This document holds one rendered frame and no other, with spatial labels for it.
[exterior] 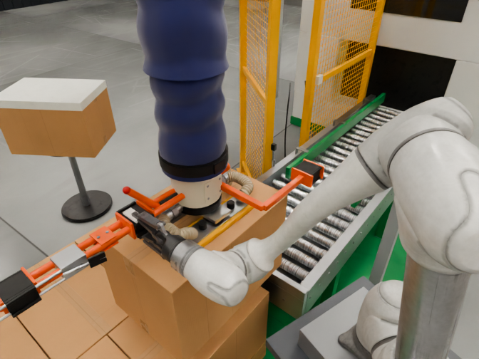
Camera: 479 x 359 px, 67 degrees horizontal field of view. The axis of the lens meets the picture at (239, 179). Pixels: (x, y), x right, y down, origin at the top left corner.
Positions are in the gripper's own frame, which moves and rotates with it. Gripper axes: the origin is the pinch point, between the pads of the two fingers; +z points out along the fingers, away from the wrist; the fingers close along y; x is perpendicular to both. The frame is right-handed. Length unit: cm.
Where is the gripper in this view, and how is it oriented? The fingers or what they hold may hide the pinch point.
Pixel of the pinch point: (134, 220)
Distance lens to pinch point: 114.0
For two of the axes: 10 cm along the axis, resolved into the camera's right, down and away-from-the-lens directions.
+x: 6.4, -4.5, 6.2
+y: 0.1, 8.1, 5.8
